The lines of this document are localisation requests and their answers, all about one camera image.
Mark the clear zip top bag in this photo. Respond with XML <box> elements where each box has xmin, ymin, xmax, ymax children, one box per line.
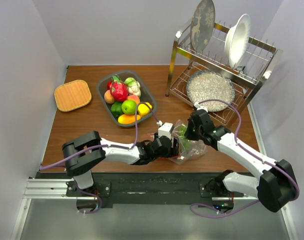
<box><xmin>166</xmin><ymin>120</ymin><xmax>207</xmax><ymax>165</ymax></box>

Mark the fake green apple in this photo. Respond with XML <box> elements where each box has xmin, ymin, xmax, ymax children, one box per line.
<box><xmin>121</xmin><ymin>99</ymin><xmax>137</xmax><ymax>115</ymax></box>

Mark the fake peach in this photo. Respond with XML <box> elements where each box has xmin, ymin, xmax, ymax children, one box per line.
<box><xmin>127</xmin><ymin>95</ymin><xmax>140</xmax><ymax>104</ymax></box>
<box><xmin>104</xmin><ymin>90</ymin><xmax>115</xmax><ymax>104</ymax></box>

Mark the fake pink dragon fruit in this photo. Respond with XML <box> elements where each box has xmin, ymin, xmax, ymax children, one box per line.
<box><xmin>110</xmin><ymin>75</ymin><xmax>129</xmax><ymax>102</ymax></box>

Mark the fake red bell pepper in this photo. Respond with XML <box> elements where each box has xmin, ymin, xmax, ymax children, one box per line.
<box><xmin>107</xmin><ymin>81</ymin><xmax>113</xmax><ymax>90</ymax></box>

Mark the fake green leafy vegetable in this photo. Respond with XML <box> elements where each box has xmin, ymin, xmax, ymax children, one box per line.
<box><xmin>178</xmin><ymin>124</ymin><xmax>190</xmax><ymax>149</ymax></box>

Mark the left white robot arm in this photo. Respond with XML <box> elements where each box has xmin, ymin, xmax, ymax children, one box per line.
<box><xmin>62</xmin><ymin>131</ymin><xmax>179</xmax><ymax>196</ymax></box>

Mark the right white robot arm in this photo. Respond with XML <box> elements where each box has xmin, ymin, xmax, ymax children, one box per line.
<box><xmin>185</xmin><ymin>109</ymin><xmax>299</xmax><ymax>213</ymax></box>

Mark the fake yellow bell pepper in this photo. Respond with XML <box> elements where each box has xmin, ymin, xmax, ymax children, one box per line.
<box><xmin>138</xmin><ymin>102</ymin><xmax>152</xmax><ymax>118</ymax></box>

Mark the fake orange mango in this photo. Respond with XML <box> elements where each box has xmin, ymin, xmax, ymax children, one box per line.
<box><xmin>118</xmin><ymin>114</ymin><xmax>141</xmax><ymax>125</ymax></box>

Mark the fake green bell pepper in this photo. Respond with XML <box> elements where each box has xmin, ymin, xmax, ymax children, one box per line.
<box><xmin>110</xmin><ymin>101</ymin><xmax>123</xmax><ymax>118</ymax></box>

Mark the fake cauliflower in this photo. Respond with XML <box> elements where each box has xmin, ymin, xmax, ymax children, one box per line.
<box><xmin>124</xmin><ymin>77</ymin><xmax>141</xmax><ymax>97</ymax></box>

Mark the fake peach in tray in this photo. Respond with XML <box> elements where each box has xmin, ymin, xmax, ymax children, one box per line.
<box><xmin>104</xmin><ymin>90</ymin><xmax>115</xmax><ymax>104</ymax></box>

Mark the blue speckled plate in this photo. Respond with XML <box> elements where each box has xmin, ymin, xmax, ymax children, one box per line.
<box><xmin>186</xmin><ymin>70</ymin><xmax>235</xmax><ymax>112</ymax></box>

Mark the metal dish rack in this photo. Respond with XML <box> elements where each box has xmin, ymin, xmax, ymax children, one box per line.
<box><xmin>165</xmin><ymin>20</ymin><xmax>283</xmax><ymax>112</ymax></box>

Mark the dark grey plastic tray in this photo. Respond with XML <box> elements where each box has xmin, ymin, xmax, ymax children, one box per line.
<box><xmin>96</xmin><ymin>70</ymin><xmax>158</xmax><ymax>128</ymax></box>

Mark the white bowl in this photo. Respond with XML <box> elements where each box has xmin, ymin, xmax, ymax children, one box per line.
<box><xmin>224</xmin><ymin>13</ymin><xmax>251</xmax><ymax>69</ymax></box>

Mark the woven bamboo coaster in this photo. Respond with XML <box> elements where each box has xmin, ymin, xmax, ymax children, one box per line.
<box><xmin>54</xmin><ymin>79</ymin><xmax>92</xmax><ymax>112</ymax></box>

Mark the grey reindeer plate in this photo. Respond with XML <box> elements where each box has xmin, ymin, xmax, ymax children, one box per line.
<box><xmin>190</xmin><ymin>0</ymin><xmax>215</xmax><ymax>52</ymax></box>

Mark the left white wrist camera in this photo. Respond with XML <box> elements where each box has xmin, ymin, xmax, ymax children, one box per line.
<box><xmin>156</xmin><ymin>120</ymin><xmax>174</xmax><ymax>139</ymax></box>

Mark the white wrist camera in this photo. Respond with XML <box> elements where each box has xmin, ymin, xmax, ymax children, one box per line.
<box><xmin>156</xmin><ymin>120</ymin><xmax>174</xmax><ymax>139</ymax></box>
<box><xmin>194</xmin><ymin>102</ymin><xmax>208</xmax><ymax>113</ymax></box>

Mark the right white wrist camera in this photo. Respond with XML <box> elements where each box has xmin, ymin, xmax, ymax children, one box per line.
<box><xmin>194</xmin><ymin>102</ymin><xmax>208</xmax><ymax>113</ymax></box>

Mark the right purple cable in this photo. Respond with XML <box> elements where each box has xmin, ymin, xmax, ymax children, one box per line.
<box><xmin>189</xmin><ymin>99</ymin><xmax>300</xmax><ymax>220</ymax></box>

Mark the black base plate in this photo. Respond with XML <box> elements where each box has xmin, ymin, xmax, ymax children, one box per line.
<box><xmin>66</xmin><ymin>171</ymin><xmax>244</xmax><ymax>210</ymax></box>

